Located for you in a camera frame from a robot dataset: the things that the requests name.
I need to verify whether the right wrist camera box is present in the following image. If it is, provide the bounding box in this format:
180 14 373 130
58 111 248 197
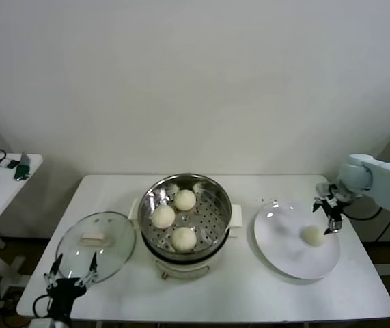
315 182 336 200

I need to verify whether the perforated steel steamer basket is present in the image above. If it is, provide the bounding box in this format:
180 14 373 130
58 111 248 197
137 173 232 262

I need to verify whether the black power cable with plug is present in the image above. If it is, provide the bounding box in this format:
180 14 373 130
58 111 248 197
376 213 390 242

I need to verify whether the white steamed baozi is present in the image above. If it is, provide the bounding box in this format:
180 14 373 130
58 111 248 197
150 206 176 230
300 225 327 247
173 189 197 212
170 227 197 253

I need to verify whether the white electric cooker base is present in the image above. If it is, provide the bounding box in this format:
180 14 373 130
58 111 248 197
128 197 243 280

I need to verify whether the green flat item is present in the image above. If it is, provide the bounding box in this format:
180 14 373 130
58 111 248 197
13 163 31 182

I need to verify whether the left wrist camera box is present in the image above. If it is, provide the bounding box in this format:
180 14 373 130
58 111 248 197
29 317 56 328

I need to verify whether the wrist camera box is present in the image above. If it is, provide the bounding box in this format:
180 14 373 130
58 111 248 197
29 317 56 328
315 182 336 200

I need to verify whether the white round plate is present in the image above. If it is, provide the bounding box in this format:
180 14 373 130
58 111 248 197
252 200 341 281

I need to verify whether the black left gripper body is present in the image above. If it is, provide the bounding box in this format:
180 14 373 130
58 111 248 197
46 278 87 316

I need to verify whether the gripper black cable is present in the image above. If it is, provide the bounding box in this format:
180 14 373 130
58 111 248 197
32 293 51 317
344 204 382 220

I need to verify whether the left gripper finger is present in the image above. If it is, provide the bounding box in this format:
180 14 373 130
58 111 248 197
42 254 64 287
74 251 99 287

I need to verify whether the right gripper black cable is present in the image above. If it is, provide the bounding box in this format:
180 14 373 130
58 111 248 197
344 204 382 220

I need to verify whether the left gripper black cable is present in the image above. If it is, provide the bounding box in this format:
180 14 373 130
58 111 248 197
32 293 51 317

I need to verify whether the round glass pot lid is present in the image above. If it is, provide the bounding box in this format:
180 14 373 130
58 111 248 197
54 210 137 285

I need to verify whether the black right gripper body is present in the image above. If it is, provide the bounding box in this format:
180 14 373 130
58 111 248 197
320 195 345 223

